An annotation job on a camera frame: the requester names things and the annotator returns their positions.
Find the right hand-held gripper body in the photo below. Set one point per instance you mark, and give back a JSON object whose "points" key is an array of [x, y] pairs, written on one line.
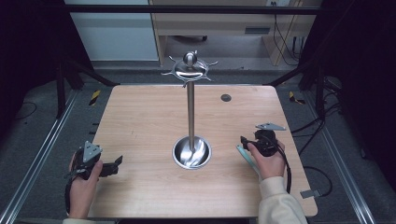
{"points": [[266, 143]]}

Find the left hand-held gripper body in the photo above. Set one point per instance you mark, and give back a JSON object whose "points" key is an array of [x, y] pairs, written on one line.
{"points": [[91, 151]]}

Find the person's right hand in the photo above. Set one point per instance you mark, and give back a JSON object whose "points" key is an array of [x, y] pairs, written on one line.
{"points": [[270, 165]]}

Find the person's left hand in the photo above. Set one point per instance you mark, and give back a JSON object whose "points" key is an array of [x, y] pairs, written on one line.
{"points": [[84, 193]]}

